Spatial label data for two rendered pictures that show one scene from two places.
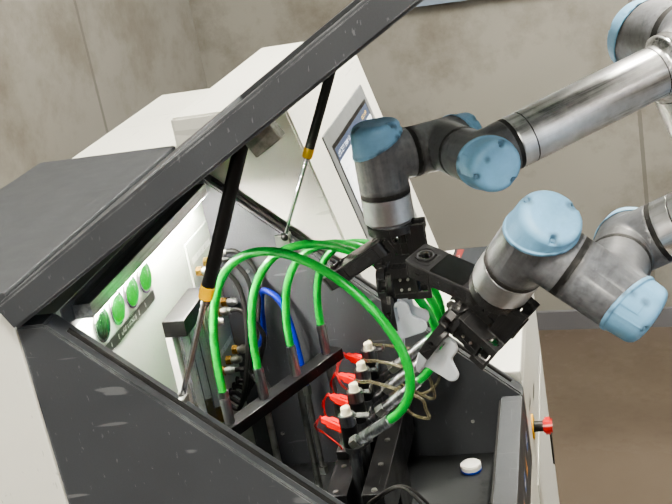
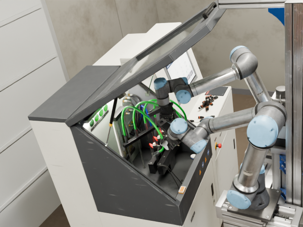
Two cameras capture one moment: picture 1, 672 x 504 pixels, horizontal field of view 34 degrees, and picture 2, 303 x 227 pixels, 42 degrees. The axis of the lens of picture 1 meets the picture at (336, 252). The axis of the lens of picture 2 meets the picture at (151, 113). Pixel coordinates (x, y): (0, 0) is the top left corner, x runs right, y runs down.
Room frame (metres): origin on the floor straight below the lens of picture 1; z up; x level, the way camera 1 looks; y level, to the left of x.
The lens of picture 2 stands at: (-0.44, -0.50, 2.52)
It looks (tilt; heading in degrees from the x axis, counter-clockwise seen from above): 30 degrees down; 14
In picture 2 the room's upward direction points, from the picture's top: 12 degrees counter-clockwise
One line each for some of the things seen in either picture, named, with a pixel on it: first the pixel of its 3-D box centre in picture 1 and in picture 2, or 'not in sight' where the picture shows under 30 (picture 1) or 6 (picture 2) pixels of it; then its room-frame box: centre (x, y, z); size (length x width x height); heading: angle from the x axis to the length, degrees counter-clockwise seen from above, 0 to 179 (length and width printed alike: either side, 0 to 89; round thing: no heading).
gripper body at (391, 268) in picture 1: (401, 259); (166, 111); (1.55, -0.09, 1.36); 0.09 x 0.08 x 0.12; 76
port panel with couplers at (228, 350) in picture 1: (221, 309); (130, 110); (1.89, 0.23, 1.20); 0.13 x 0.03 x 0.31; 166
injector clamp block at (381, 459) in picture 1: (376, 477); (165, 157); (1.71, 0.00, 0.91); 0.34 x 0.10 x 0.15; 166
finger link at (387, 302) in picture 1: (388, 302); not in sight; (1.53, -0.06, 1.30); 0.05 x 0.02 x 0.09; 166
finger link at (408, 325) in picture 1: (408, 327); not in sight; (1.54, -0.09, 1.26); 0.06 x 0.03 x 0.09; 76
